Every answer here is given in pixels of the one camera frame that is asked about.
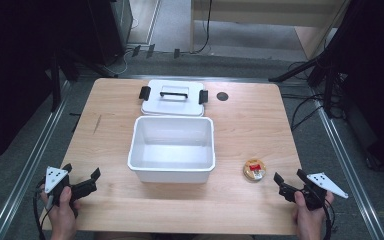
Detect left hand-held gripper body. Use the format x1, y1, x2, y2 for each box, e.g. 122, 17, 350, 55
43, 165, 98, 210

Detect white plastic storage box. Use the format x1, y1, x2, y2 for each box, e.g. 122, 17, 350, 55
127, 115, 217, 185

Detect person's right hand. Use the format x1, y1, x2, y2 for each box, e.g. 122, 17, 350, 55
291, 190, 335, 236

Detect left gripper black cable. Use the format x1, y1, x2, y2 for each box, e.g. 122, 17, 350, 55
32, 179, 55, 240

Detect person's left hand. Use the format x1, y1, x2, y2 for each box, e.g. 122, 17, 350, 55
39, 185, 82, 236

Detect white floor cable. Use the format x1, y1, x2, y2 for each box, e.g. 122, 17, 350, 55
108, 16, 141, 77

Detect metal floor rail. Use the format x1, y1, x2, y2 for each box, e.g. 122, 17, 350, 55
309, 87, 384, 240
0, 79, 73, 240

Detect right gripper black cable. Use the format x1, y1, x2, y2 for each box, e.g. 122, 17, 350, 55
320, 199, 337, 240

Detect black hanging cable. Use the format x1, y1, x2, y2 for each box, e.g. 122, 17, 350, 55
193, 0, 214, 55

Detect black cabinet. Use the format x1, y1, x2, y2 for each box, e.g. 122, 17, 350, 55
85, 0, 134, 67

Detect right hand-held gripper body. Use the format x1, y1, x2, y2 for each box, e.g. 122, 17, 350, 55
278, 171, 350, 212

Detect white box lid black handle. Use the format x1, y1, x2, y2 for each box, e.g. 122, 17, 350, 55
138, 79, 210, 118

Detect black metal stand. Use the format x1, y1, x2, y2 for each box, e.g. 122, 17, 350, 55
48, 49, 81, 113

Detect black floor cables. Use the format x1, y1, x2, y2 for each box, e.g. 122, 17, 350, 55
279, 61, 346, 132

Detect light wooden furniture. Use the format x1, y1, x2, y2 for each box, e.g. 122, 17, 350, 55
189, 0, 352, 60

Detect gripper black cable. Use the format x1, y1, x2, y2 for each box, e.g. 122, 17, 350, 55
320, 199, 337, 240
32, 179, 55, 240

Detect black tripod stand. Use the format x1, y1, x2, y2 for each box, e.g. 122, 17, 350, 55
267, 43, 351, 88

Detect round tin red label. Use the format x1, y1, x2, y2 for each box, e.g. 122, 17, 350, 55
242, 158, 267, 183

